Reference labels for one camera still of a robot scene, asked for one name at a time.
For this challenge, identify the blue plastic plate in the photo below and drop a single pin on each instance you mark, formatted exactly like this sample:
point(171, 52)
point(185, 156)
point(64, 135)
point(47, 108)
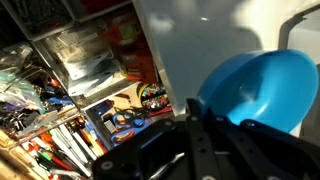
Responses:
point(276, 88)

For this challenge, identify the round colourful tin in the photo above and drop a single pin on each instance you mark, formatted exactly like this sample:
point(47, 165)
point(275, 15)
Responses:
point(152, 97)

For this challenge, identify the clear drawer organizer with supplies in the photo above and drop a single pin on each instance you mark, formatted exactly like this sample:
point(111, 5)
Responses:
point(91, 56)

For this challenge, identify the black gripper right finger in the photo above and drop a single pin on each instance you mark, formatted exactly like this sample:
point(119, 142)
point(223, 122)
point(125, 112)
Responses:
point(262, 152)

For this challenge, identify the blue handled scissors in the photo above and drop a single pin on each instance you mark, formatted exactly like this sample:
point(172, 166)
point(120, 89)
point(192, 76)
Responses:
point(128, 125)

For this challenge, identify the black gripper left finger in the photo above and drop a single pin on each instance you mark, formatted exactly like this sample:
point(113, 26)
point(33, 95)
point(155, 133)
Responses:
point(168, 150)

